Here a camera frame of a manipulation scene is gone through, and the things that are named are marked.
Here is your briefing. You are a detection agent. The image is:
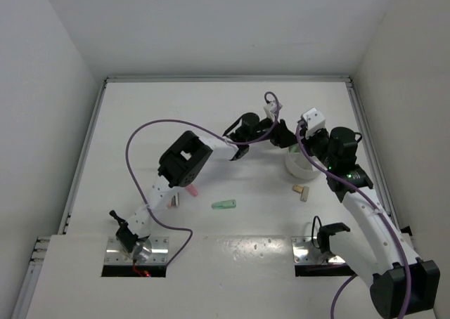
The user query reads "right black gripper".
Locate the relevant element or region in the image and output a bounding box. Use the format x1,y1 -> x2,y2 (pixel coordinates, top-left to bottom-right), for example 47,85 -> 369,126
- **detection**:
298,126 -> 335,169

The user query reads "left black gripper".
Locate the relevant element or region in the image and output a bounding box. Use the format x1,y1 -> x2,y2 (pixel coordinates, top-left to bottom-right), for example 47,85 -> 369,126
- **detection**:
246,112 -> 298,148

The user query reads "green utility knife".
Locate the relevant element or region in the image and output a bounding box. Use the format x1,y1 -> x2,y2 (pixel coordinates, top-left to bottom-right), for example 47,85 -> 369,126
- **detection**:
211,200 -> 236,210

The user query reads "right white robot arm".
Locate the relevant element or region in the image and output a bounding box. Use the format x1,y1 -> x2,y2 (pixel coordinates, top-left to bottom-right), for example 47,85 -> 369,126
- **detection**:
295,122 -> 440,318

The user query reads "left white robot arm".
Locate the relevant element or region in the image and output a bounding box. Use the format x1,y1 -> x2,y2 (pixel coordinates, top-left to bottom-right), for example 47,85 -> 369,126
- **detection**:
110,112 -> 297,254

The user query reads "white round divided container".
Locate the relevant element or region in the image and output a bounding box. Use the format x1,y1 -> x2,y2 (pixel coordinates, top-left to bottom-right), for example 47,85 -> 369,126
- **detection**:
285,144 -> 321,181

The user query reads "pink eraser case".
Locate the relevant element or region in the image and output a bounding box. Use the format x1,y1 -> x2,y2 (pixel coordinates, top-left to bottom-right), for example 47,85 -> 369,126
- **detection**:
186,184 -> 198,197

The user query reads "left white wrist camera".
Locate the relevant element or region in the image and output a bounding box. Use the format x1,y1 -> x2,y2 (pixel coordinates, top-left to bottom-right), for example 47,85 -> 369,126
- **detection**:
264,101 -> 283,122

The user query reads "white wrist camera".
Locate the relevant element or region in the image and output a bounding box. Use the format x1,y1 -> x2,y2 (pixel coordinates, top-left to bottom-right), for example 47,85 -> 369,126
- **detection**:
301,108 -> 326,133
264,101 -> 283,122

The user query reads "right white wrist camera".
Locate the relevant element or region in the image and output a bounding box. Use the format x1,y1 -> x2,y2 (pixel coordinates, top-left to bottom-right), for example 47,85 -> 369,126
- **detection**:
301,108 -> 326,133

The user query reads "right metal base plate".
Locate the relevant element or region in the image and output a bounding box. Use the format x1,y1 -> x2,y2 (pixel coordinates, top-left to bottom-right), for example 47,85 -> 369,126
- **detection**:
291,236 -> 345,266

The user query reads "metal base plate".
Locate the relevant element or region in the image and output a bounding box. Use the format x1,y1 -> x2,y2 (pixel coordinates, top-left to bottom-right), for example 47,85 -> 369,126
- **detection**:
291,236 -> 345,266
104,236 -> 169,266

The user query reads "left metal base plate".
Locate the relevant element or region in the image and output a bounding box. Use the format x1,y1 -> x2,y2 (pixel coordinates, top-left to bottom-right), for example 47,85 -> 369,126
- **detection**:
104,236 -> 169,266

